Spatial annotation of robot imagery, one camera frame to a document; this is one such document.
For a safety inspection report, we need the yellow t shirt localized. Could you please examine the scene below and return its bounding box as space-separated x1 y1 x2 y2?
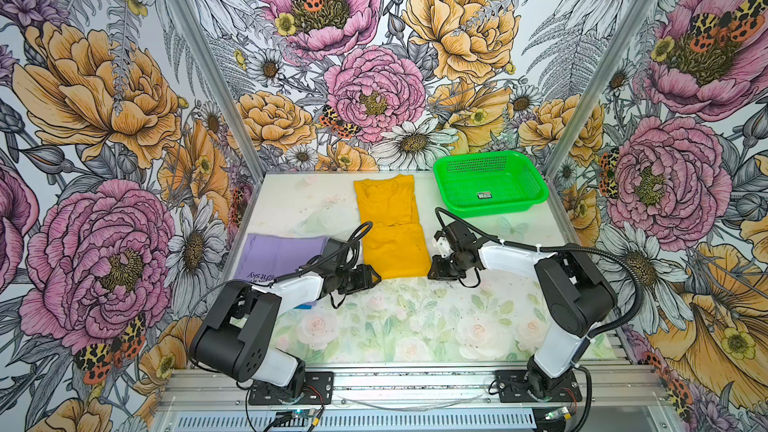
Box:
354 175 431 280

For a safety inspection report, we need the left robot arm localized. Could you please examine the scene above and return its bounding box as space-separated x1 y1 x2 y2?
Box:
188 239 382 402

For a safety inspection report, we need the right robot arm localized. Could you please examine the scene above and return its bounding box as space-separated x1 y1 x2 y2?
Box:
428 219 617 402

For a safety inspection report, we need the folded purple t shirt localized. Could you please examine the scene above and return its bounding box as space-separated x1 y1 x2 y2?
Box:
232 234 329 314

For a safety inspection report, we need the green plastic basket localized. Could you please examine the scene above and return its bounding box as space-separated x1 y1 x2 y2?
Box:
433 151 549 218

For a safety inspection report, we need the green circuit board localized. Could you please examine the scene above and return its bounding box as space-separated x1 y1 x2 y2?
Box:
275 408 322 423
543 407 572 421

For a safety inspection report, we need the right green circuit board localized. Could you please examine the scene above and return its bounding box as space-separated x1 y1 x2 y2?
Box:
543 407 572 421

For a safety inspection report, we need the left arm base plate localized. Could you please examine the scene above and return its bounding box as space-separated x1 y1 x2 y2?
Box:
246 371 335 406

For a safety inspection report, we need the aluminium front rail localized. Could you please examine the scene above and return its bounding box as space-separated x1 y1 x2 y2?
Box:
158 360 669 412

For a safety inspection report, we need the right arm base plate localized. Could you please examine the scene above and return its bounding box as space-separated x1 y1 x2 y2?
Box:
494 369 582 403

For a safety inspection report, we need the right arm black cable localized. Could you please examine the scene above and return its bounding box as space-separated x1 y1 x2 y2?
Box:
434 206 644 340

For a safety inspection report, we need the left aluminium corner post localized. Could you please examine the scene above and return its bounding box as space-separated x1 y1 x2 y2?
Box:
140 0 268 181

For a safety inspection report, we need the aluminium corner post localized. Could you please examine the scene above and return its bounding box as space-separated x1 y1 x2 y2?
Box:
543 0 658 178
140 0 268 181

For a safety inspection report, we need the right aluminium corner post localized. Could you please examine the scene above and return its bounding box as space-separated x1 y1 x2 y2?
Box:
543 0 658 178

